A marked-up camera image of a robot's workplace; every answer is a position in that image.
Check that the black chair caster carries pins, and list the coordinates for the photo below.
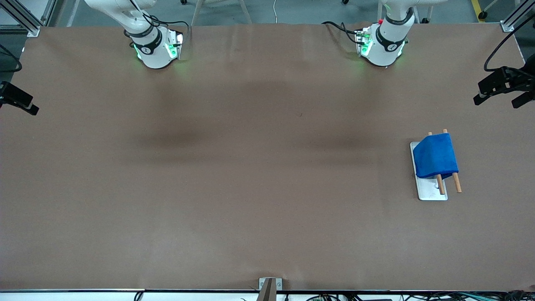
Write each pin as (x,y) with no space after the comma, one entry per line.
(482,15)

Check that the grey metal mounting bracket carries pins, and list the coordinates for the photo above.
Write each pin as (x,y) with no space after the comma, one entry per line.
(270,288)

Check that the brown paper table cover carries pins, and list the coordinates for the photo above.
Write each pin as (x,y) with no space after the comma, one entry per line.
(267,188)

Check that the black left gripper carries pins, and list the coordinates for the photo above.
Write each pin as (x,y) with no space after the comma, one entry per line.
(512,82)

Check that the pale wooden stand legs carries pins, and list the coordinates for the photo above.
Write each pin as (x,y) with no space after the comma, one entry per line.
(248,16)

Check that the blue towel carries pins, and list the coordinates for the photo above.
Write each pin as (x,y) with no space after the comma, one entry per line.
(435,154)

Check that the aluminium frame profile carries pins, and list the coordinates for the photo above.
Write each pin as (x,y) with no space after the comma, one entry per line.
(25,23)
(512,21)

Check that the white towel rack wooden bars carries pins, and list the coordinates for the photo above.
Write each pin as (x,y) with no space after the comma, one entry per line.
(430,190)

